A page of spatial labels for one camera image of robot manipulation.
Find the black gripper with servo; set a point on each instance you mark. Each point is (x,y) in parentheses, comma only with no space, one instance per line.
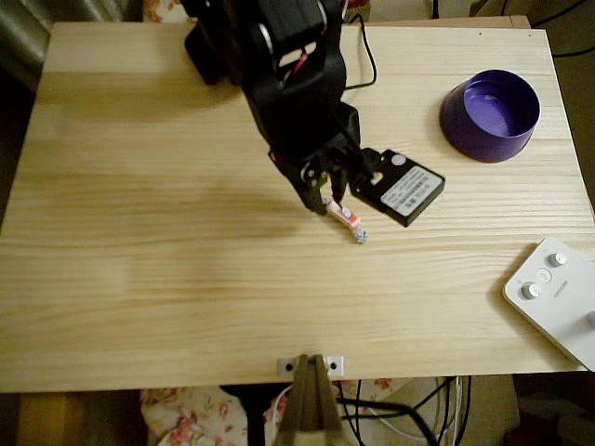
(312,178)

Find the candy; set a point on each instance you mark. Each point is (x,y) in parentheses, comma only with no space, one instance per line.
(346,218)

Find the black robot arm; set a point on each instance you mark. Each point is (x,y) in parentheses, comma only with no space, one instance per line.
(288,93)

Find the purple bowl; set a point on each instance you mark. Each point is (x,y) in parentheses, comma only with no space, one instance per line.
(458,125)

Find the floral patterned fabric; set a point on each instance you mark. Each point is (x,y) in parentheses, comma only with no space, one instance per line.
(355,5)

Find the black stand pole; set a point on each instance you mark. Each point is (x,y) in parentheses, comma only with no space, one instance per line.
(255,418)

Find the white control box with knobs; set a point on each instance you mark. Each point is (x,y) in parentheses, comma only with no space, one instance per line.
(562,302)

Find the floral patterned cushion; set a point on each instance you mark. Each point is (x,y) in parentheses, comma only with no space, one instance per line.
(186,418)

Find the wooden table leg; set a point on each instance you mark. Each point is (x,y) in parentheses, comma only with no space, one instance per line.
(51,420)

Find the grey metal bracket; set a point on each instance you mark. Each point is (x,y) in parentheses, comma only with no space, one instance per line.
(337,366)

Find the camera stand clamp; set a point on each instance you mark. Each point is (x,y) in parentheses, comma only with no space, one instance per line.
(309,404)

